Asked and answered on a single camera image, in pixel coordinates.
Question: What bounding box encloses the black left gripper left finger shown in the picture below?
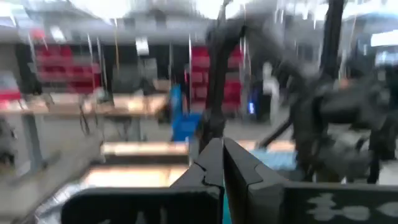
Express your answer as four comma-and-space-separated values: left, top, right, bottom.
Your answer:
60, 138, 225, 224

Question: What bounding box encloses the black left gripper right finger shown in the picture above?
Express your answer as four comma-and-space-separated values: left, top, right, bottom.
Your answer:
223, 138, 398, 224

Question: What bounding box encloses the blue dotted cloth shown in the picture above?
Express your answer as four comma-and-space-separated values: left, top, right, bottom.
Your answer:
248, 148, 299, 172

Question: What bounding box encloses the blue plastic tote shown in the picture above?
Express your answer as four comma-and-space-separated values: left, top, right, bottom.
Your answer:
170, 113, 203, 142

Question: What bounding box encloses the light wood desk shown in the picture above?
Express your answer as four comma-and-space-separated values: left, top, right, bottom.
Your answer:
0, 93, 170, 175

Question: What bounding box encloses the white paper sign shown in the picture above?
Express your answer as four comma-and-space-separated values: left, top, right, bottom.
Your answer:
136, 37, 150, 56

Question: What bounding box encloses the black aluminium table frame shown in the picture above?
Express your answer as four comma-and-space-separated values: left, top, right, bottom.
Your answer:
0, 119, 296, 224

